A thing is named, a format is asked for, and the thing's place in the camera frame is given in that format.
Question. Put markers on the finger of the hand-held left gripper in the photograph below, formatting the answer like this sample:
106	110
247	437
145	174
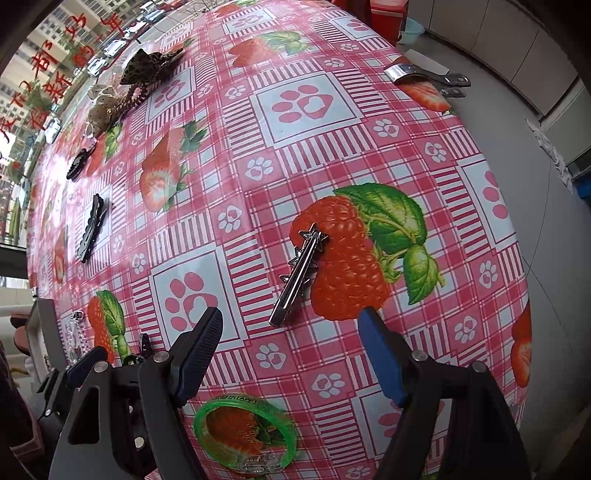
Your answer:
85	363

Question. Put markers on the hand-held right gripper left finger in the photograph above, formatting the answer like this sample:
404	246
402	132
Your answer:
197	355

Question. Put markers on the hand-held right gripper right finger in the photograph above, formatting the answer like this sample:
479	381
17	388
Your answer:
383	360

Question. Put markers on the grey cardboard tray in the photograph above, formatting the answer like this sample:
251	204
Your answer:
46	332

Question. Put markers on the small black claw clip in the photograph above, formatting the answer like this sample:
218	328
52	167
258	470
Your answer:
144	347

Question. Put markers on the green translucent bangle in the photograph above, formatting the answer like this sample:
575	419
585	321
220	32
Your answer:
281	429

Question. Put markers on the silver star hair clip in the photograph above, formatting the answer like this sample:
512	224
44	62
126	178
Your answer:
300	270

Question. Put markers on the black scalloped snap clip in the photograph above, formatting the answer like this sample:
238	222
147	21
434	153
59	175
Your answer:
92	228

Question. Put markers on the black toothed claw clip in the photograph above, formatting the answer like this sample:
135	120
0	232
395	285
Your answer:
76	165

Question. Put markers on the white dotted hair bow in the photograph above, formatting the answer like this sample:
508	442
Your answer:
101	108

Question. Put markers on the silver table clamp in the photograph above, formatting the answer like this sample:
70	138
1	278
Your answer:
411	74

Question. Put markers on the leopard print hair bow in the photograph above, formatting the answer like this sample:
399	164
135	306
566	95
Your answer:
152	64

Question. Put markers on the row of parked cars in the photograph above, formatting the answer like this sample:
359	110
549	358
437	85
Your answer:
115	41

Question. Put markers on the light blue plastic basin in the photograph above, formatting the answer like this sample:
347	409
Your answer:
412	32

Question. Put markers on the red plastic stool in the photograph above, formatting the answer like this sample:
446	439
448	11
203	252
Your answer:
383	16

